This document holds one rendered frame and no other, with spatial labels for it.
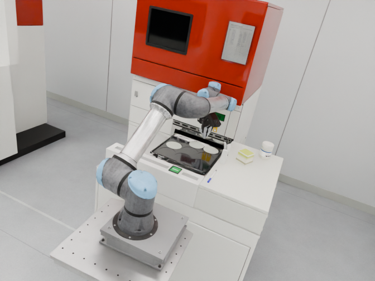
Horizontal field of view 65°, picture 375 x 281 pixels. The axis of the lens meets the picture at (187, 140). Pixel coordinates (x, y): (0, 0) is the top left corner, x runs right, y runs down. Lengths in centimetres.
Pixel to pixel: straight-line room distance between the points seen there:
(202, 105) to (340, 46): 220
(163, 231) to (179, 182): 31
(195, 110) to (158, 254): 60
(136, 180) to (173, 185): 41
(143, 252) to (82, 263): 23
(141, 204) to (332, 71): 258
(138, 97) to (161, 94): 90
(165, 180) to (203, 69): 75
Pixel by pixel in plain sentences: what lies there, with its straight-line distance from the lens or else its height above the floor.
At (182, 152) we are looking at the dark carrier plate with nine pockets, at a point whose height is 90.
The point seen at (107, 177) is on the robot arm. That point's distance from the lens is 121.
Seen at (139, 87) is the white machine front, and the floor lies 113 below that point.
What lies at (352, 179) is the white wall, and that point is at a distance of 368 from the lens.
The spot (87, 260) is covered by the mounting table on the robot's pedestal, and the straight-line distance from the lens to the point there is 125.
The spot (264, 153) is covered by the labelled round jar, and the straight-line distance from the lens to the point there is 185.
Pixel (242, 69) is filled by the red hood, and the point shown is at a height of 144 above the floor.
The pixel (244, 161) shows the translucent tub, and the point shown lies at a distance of 171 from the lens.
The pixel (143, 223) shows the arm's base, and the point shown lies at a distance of 122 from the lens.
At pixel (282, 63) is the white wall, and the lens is 332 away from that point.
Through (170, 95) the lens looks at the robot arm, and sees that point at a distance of 129.
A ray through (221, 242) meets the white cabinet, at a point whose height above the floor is 69.
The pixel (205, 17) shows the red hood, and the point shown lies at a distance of 186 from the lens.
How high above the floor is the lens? 177
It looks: 26 degrees down
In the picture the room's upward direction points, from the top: 11 degrees clockwise
